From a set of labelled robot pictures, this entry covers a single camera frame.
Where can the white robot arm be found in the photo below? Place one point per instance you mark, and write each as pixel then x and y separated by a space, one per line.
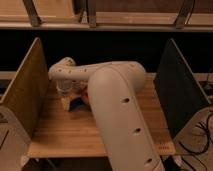
pixel 112 89

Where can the blue cloth piece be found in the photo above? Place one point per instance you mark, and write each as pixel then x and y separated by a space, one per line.
pixel 75 103

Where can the red round plate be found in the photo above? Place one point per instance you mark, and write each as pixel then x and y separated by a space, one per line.
pixel 85 96

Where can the left wooden divider panel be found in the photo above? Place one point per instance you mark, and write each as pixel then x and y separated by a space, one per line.
pixel 22 100

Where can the right dark divider panel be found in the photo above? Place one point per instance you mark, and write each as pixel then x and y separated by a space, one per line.
pixel 179 93

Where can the wooden shelf with brackets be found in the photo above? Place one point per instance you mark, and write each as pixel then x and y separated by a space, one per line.
pixel 108 15

